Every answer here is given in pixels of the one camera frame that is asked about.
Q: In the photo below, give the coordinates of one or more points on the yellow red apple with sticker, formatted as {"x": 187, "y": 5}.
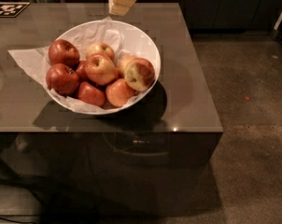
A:
{"x": 139, "y": 74}

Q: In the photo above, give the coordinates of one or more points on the white bowl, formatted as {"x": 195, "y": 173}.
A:
{"x": 125, "y": 39}

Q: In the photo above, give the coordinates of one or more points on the pale apple at back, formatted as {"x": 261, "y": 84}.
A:
{"x": 99, "y": 47}

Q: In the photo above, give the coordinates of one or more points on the pale apple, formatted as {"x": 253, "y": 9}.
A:
{"x": 99, "y": 47}
{"x": 123, "y": 62}

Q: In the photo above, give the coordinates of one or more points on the pale apple behind right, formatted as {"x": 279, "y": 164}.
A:
{"x": 123, "y": 62}

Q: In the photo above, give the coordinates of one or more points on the red yellow apple centre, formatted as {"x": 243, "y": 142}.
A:
{"x": 101, "y": 70}

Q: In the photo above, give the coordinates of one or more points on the dark red apple top left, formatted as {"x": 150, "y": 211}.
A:
{"x": 62, "y": 51}

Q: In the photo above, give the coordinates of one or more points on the dark red apple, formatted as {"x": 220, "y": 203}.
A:
{"x": 63, "y": 79}
{"x": 62, "y": 51}

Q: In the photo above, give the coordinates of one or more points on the small red apple hidden middle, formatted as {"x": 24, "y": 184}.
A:
{"x": 81, "y": 71}

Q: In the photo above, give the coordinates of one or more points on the orange red apple front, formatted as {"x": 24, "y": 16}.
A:
{"x": 119, "y": 92}

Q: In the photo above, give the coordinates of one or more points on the red apple front left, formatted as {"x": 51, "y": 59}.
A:
{"x": 91, "y": 95}

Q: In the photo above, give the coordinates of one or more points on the dark cabinet in background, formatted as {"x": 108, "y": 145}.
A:
{"x": 227, "y": 15}

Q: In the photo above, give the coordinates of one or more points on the white tissue paper liner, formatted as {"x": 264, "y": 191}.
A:
{"x": 34, "y": 62}

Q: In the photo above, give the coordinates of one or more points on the black white fiducial marker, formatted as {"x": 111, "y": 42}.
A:
{"x": 12, "y": 9}

